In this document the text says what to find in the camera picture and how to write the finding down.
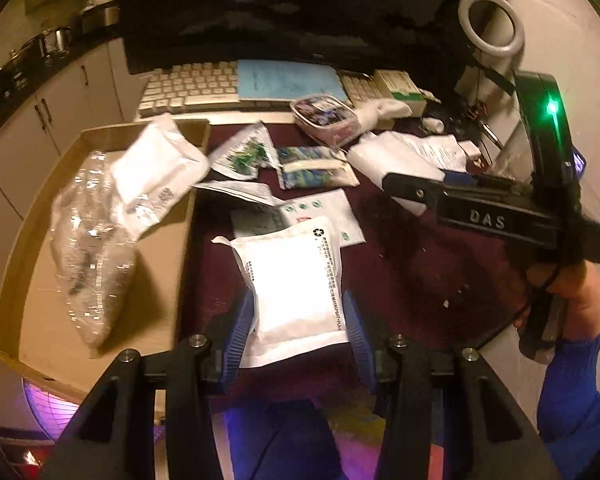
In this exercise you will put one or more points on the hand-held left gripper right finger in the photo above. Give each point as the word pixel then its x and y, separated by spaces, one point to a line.
pixel 359 340

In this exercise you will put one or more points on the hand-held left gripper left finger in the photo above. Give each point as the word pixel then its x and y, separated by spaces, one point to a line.
pixel 242 322

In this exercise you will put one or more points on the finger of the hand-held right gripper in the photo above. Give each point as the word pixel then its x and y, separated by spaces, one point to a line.
pixel 457 178
pixel 412 192

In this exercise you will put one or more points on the large white gauze packet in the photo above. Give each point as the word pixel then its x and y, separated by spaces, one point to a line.
pixel 380 157

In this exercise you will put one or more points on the white packet with recycle mark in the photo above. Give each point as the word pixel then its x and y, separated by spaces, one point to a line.
pixel 290 285

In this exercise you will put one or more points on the clear plastic bag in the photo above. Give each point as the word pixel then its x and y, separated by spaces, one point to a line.
pixel 90 260

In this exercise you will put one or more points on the green printed white packet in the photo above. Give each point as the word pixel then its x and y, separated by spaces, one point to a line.
pixel 245 152

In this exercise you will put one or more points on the white padded packet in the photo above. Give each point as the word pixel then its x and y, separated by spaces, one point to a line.
pixel 155 170

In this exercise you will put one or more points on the brown cardboard box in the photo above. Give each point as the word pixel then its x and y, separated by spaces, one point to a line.
pixel 37 310

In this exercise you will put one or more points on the person's right hand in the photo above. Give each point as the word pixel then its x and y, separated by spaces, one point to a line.
pixel 580 300

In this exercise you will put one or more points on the maroon table cloth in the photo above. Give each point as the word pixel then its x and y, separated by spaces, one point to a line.
pixel 420 270

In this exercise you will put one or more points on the flat white packet green marks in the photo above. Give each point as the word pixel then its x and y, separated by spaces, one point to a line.
pixel 330 210

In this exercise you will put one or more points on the blue patterned packet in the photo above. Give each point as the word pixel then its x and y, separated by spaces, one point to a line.
pixel 315 170

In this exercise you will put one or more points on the green and white medicine box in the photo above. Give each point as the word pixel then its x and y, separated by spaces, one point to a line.
pixel 397 90

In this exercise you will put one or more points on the clear pouch with printed figure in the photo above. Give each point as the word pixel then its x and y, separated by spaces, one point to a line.
pixel 325 117

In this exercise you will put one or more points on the person's leg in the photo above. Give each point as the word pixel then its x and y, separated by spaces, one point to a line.
pixel 285 440

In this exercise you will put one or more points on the thin white paper packet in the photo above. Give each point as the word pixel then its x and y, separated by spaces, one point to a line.
pixel 240 191

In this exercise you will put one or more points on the light blue booklet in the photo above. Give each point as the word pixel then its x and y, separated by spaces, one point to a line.
pixel 290 80

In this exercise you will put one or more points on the black monitor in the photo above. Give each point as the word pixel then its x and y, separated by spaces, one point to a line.
pixel 280 10

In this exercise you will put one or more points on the beige keyboard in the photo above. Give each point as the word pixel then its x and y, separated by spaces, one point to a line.
pixel 190 87

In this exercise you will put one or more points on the white kitchen base cabinets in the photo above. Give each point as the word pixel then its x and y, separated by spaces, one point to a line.
pixel 45 125

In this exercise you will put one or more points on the steel cooking pot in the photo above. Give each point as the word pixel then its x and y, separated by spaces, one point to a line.
pixel 56 41

